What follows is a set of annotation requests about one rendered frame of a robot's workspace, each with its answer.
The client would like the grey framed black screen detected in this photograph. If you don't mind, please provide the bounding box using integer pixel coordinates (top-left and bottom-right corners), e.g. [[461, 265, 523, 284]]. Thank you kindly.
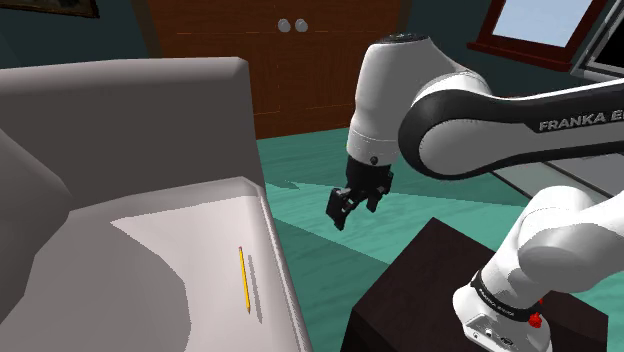
[[569, 0, 624, 83]]

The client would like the red framed window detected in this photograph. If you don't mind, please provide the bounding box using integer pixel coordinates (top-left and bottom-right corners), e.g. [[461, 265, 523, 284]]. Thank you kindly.
[[466, 0, 611, 73]]

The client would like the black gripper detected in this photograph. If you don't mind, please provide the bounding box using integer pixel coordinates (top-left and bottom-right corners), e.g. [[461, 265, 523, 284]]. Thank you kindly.
[[324, 157, 395, 232]]

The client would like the yellow pencil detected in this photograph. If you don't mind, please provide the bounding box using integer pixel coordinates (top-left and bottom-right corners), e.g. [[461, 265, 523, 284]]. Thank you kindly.
[[237, 245, 252, 315]]

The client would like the grey sofa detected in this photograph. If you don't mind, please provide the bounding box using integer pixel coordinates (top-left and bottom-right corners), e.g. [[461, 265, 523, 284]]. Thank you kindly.
[[0, 56, 314, 352]]

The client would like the dark robot stand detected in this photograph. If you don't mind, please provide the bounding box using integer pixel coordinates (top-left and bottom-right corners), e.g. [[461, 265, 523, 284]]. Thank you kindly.
[[340, 217, 610, 352]]

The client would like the dark framed wall picture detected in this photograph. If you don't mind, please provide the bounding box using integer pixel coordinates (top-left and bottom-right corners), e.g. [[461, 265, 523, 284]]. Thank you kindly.
[[0, 0, 102, 20]]

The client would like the brown wooden wardrobe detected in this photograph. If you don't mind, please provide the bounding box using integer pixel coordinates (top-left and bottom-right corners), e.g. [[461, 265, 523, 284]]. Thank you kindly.
[[130, 0, 412, 141]]

